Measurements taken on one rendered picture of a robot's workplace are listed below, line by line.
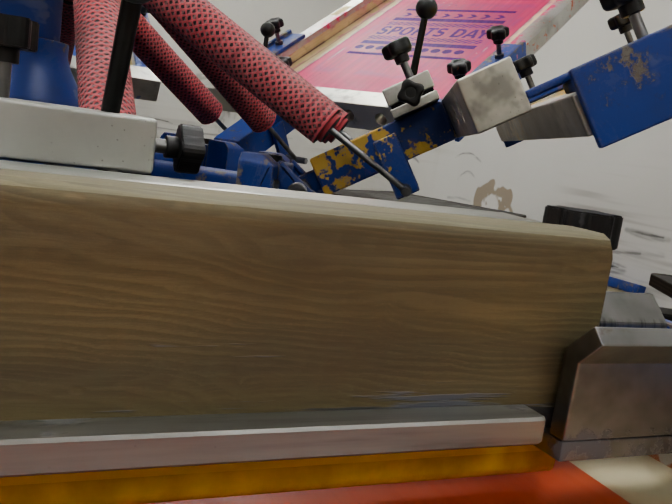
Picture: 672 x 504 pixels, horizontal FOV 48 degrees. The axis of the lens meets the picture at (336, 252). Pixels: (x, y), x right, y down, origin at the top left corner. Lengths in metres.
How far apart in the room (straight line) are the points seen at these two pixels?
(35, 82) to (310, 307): 0.80
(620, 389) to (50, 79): 0.83
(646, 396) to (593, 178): 2.65
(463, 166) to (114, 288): 3.42
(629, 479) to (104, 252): 0.24
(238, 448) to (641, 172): 2.62
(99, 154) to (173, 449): 0.30
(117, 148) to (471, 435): 0.31
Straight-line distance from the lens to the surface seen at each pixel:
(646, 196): 2.77
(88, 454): 0.22
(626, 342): 0.28
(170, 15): 0.91
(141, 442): 0.22
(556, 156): 3.11
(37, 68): 1.01
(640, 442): 0.32
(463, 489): 0.31
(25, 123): 0.49
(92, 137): 0.49
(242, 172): 0.88
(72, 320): 0.22
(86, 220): 0.21
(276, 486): 0.26
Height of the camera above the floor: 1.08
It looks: 9 degrees down
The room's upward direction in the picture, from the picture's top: 8 degrees clockwise
